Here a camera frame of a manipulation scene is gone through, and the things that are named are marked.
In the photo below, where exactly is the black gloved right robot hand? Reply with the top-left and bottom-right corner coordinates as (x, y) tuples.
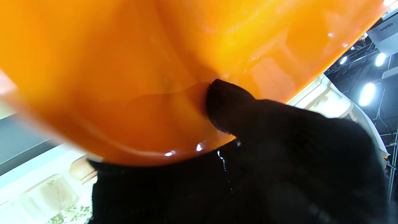
(89, 78), (389, 224)

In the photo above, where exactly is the orange plastic bowl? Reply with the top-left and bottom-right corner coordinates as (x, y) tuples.
(0, 0), (389, 167)

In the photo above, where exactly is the grey Redmi display box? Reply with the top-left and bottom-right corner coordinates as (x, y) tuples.
(367, 12), (398, 56)

